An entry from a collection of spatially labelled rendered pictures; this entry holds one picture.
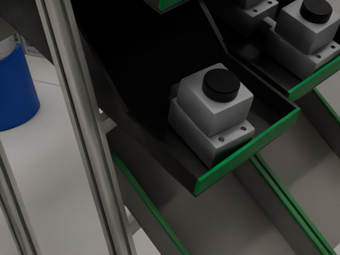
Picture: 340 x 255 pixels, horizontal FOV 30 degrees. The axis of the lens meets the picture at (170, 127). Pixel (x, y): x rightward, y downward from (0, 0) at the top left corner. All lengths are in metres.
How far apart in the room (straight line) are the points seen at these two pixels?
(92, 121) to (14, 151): 0.78
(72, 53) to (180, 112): 0.10
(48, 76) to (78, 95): 1.09
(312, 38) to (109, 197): 0.24
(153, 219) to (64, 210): 0.52
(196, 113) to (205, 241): 0.18
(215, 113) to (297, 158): 0.29
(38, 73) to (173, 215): 1.05
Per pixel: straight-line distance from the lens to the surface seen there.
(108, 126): 0.57
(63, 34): 0.51
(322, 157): 0.79
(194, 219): 0.66
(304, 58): 0.64
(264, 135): 0.55
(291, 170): 0.76
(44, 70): 1.66
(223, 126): 0.52
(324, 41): 0.65
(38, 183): 1.21
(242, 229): 0.68
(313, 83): 0.64
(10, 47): 1.39
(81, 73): 0.54
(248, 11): 0.67
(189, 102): 0.52
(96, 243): 1.03
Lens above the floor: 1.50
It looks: 30 degrees down
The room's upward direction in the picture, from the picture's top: 11 degrees counter-clockwise
